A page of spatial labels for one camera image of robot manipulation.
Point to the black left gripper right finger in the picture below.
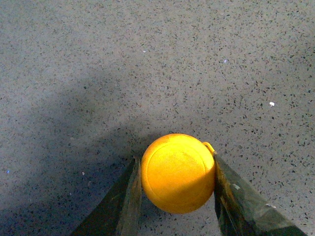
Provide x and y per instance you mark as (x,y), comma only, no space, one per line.
(242,211)

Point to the yellow mushroom push button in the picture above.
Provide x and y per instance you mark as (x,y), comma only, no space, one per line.
(178,173)

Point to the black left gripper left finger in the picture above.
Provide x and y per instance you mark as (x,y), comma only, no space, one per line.
(118,212)

